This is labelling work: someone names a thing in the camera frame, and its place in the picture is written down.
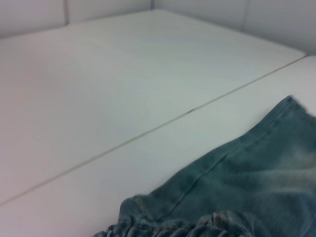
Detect blue denim shorts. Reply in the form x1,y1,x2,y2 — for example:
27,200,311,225
92,95,316,237

